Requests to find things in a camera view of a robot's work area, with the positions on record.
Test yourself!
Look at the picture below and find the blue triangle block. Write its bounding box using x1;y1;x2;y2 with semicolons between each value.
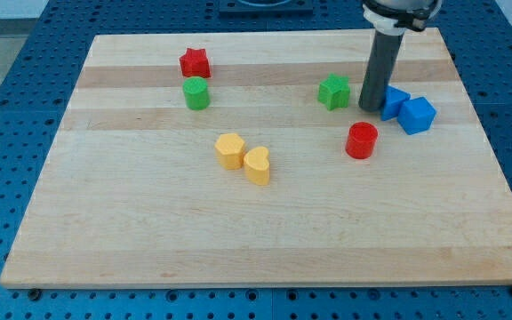
380;85;411;121

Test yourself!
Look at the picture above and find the yellow heart block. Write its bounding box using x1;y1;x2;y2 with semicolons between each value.
244;147;270;186

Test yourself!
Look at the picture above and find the yellow hexagon block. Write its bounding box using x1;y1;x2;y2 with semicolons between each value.
214;133;245;170

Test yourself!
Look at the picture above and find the red star block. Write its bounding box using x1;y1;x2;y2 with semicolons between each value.
179;48;211;78

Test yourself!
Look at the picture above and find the green cylinder block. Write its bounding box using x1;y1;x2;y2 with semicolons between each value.
182;76;211;110

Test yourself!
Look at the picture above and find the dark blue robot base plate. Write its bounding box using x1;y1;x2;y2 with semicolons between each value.
219;0;314;17

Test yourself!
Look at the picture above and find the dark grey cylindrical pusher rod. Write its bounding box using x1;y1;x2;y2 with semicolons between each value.
358;31;403;112

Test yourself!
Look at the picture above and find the wooden board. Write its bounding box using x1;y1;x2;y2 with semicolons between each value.
0;28;512;290

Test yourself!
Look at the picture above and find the green star block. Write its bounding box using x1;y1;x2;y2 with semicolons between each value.
317;74;350;111

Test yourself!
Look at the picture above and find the blue cube block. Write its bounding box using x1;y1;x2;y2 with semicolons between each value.
397;97;436;135

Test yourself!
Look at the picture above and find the red cylinder block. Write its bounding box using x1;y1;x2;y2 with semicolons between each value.
345;122;378;159

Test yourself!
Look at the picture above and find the white and black wrist mount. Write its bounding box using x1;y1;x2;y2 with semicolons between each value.
362;0;443;36

